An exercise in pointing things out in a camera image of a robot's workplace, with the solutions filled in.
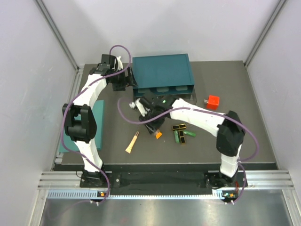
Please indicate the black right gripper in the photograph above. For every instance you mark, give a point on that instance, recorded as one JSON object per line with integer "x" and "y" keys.
{"x": 153, "y": 127}

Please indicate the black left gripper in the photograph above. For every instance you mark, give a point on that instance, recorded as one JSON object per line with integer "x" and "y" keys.
{"x": 126, "y": 81}

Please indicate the orange cream tube white cap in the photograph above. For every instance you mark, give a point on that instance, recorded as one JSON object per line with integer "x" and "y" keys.
{"x": 158, "y": 134}

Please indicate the black gold lipstick horizontal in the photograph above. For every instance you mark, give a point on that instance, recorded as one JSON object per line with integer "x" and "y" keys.
{"x": 179, "y": 127}

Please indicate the clear acrylic drawer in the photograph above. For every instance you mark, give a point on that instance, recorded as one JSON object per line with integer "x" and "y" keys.
{"x": 150, "y": 100}

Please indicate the dark green mascara tube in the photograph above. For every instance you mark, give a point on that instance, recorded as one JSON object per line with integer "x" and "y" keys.
{"x": 176, "y": 137}

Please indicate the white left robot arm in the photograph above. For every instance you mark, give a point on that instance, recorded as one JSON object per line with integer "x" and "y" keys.
{"x": 95, "y": 84}

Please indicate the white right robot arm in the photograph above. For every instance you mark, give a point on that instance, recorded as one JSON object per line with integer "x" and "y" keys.
{"x": 225, "y": 127}

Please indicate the teal drawer organizer box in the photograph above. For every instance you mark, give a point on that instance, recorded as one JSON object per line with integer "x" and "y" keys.
{"x": 163, "y": 75}

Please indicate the teal flat lid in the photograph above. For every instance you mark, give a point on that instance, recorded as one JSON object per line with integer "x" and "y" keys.
{"x": 83, "y": 123}

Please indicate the bright green mascara tube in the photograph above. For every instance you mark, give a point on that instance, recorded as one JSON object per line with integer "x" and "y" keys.
{"x": 189, "y": 133}

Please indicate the orange red cube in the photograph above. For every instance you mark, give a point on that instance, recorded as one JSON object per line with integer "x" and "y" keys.
{"x": 212, "y": 102}

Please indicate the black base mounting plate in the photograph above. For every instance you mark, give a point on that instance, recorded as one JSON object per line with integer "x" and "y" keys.
{"x": 162, "y": 180}

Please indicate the aluminium frame rail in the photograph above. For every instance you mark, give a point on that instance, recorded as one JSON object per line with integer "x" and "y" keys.
{"x": 66, "y": 184}

